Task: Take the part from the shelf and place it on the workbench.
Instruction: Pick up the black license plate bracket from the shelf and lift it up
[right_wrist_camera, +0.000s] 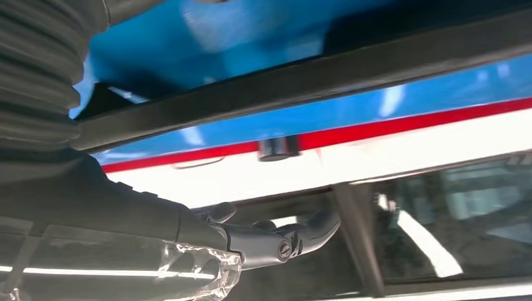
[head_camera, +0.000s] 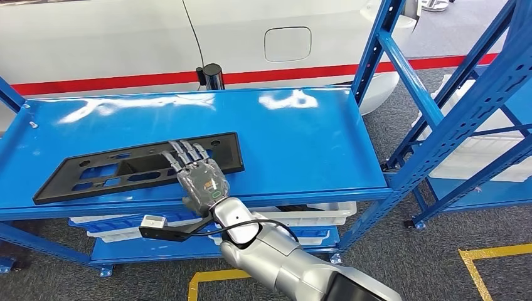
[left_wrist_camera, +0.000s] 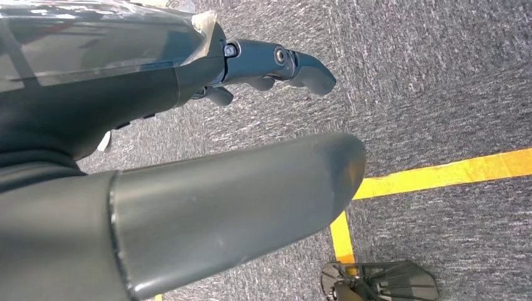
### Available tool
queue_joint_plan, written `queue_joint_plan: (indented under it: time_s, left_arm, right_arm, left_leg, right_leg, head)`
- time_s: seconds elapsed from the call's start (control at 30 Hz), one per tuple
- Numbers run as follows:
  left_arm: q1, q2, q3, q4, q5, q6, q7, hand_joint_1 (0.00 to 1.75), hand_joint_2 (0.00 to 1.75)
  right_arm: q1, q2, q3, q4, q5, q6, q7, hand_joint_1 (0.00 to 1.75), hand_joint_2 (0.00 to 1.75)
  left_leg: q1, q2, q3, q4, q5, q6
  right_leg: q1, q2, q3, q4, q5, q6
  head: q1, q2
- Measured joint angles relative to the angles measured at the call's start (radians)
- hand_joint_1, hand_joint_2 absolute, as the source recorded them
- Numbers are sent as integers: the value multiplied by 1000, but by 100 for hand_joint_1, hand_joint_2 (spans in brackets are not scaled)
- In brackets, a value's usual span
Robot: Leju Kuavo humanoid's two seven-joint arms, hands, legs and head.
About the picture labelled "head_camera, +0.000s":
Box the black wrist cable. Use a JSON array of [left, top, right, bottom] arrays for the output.
[[191, 219, 300, 244]]

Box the blue plastic bin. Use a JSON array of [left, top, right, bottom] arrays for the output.
[[299, 225, 341, 246], [68, 211, 200, 235]]

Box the yellow floor tape outline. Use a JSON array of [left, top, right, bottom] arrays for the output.
[[188, 268, 252, 301], [457, 243, 532, 301]]

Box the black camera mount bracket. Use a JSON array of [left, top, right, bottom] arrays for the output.
[[139, 216, 217, 243]]

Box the black plastic frame part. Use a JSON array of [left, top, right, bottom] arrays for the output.
[[32, 132, 245, 206]]

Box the white car with red stripe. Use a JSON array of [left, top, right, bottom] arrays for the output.
[[0, 0, 418, 134]]

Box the black barrier post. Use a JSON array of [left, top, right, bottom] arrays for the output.
[[196, 63, 226, 92]]

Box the large translucent white bin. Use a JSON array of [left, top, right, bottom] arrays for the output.
[[411, 75, 532, 184]]

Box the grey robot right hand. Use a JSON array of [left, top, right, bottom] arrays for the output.
[[161, 140, 231, 217]]

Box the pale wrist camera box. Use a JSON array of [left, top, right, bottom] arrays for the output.
[[140, 214, 168, 230]]

